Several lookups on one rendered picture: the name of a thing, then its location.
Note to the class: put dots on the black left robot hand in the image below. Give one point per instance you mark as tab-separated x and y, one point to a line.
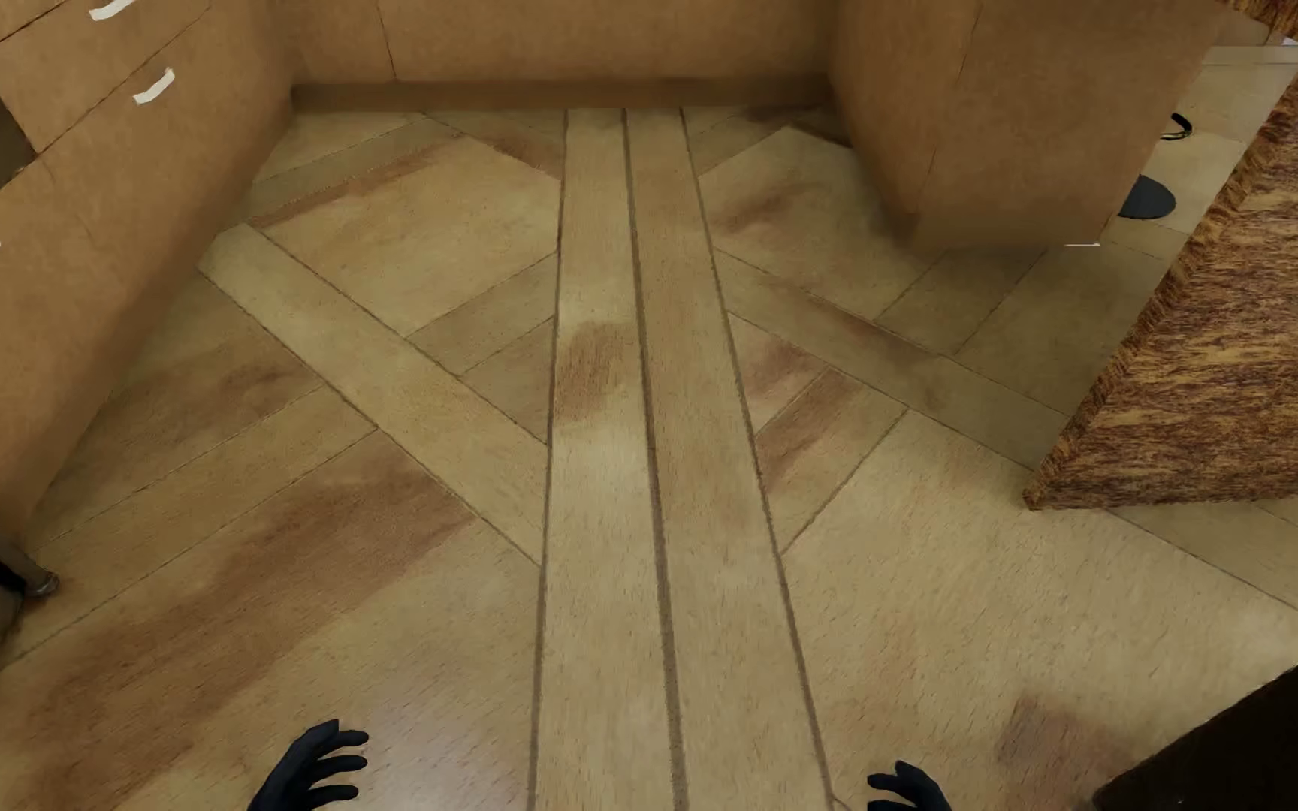
305	772

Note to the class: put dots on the tan wooden island cabinet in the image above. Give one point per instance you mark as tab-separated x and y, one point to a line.
1010	118

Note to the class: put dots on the black round stool base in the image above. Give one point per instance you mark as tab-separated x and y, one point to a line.
1147	198

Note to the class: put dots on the dark brown cabinet corner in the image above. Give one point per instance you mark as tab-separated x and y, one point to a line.
1263	738

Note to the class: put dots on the tan wooden drawer cabinet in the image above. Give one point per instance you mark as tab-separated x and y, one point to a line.
86	242

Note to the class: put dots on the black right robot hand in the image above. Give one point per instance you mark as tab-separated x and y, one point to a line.
912	787

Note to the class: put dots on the brown granite countertop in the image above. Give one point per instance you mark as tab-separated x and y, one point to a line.
1246	304

